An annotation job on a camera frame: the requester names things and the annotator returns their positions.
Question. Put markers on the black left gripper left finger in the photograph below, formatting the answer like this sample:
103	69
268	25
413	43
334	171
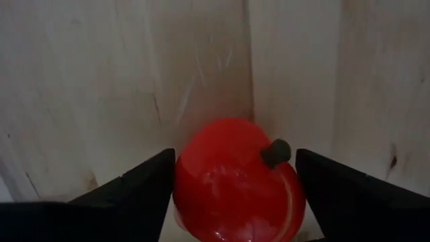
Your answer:
100	215

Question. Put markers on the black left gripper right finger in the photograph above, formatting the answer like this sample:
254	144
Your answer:
363	211

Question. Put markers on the red toy tomato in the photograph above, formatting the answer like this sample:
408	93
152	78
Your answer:
228	188

